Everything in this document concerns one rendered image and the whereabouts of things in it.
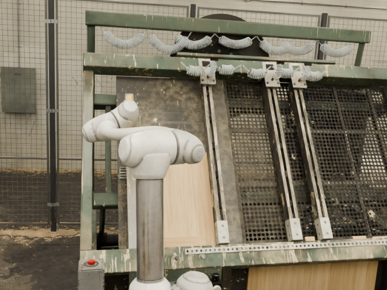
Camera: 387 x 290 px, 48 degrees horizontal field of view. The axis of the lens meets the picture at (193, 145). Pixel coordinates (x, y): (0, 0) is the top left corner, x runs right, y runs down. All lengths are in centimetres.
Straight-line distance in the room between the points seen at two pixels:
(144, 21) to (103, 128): 134
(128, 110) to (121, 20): 123
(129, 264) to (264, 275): 92
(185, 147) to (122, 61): 128
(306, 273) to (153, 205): 161
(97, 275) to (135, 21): 180
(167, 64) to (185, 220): 100
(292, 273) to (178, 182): 96
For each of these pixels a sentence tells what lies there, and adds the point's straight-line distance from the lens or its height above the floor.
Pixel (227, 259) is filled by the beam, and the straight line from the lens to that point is 249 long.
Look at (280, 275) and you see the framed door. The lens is 293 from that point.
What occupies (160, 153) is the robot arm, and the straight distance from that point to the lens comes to 157.
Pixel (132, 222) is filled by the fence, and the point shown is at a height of 102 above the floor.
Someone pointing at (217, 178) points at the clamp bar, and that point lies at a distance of 260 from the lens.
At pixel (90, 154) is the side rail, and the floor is 135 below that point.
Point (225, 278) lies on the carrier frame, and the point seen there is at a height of 63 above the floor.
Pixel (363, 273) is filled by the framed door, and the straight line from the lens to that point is 321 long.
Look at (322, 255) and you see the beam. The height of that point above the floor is 84.
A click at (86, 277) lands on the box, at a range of 217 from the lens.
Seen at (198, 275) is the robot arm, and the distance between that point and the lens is 179.
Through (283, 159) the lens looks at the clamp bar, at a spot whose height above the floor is 132.
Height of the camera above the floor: 190
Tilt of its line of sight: 11 degrees down
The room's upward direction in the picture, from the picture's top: 3 degrees clockwise
